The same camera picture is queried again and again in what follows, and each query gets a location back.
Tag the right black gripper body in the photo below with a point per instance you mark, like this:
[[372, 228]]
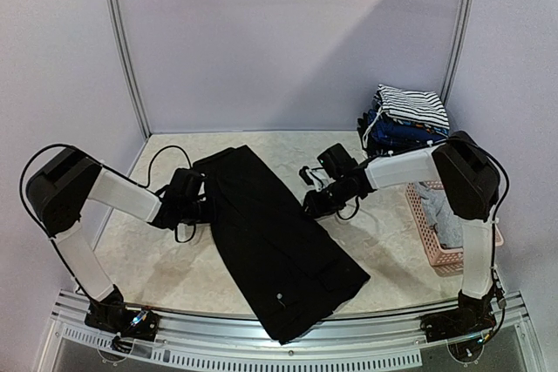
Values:
[[316, 205]]

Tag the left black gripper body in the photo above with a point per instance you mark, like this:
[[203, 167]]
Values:
[[193, 214]]

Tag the black white striped shirt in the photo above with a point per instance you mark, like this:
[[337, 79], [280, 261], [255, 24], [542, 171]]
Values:
[[423, 107]]

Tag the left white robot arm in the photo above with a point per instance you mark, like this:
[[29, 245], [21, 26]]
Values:
[[62, 187]]

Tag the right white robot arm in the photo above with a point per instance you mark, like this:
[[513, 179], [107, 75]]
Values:
[[470, 180]]

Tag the pink plastic laundry basket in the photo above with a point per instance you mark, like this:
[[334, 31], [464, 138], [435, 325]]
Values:
[[445, 262]]

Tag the black printed folded garment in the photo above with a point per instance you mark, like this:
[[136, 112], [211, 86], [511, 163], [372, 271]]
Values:
[[382, 139]]

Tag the dark blue folded garment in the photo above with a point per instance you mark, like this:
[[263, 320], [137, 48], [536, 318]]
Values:
[[420, 135]]

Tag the blue orange patterned shorts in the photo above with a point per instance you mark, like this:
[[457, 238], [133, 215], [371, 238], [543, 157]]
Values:
[[387, 119]]

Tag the grey garment in basket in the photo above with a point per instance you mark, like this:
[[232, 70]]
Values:
[[440, 216]]

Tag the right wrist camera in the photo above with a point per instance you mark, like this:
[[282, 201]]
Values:
[[315, 177]]

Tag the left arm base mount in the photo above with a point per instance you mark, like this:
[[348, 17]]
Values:
[[112, 315]]

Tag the aluminium front rail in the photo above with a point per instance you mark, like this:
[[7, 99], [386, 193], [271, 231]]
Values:
[[194, 341]]

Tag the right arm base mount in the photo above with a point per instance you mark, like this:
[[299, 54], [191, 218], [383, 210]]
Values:
[[469, 317]]

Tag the left aluminium corner post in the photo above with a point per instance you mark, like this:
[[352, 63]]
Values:
[[132, 86]]

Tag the aluminium corner post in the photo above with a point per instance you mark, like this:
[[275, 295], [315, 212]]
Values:
[[132, 86], [459, 37]]

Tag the right aluminium corner post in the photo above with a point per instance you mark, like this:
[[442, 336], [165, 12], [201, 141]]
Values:
[[459, 37]]

